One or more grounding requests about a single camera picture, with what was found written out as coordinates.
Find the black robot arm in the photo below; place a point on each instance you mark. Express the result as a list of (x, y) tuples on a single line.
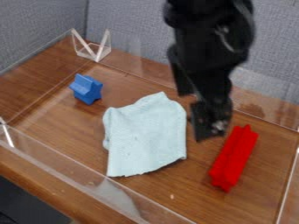
[(214, 32)]

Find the light blue cloth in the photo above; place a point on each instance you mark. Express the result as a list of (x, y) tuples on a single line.
[(144, 135)]

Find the clear acrylic barrier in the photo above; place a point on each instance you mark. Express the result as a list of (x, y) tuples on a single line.
[(259, 96), (82, 192), (287, 188)]

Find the clear acrylic back barrier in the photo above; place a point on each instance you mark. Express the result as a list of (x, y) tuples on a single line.
[(259, 96)]

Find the clear acrylic corner bracket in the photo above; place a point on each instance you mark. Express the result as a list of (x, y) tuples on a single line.
[(91, 50)]

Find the blue star-shaped block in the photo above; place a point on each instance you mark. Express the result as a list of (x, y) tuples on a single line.
[(87, 88)]

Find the clear acrylic right barrier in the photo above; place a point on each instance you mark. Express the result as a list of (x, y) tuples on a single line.
[(287, 188)]

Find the red object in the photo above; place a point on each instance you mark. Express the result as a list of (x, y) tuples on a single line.
[(232, 158)]

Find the clear acrylic front barrier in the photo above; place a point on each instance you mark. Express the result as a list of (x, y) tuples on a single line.
[(82, 192)]

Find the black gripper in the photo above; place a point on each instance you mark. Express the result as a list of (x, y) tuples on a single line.
[(206, 74)]

